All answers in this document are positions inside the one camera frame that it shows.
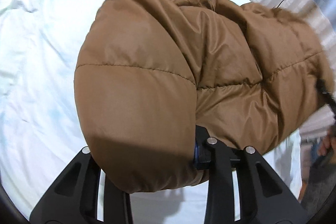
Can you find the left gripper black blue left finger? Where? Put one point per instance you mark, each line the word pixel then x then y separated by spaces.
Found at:
pixel 73 196

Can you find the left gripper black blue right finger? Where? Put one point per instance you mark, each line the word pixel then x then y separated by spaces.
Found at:
pixel 243 187

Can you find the brown puffer jacket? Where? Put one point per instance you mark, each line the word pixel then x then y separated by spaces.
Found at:
pixel 150 71

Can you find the person's right hand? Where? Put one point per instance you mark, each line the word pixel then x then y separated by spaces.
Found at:
pixel 327 143

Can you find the pale floral duvet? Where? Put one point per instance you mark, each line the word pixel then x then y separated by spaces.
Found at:
pixel 40 131

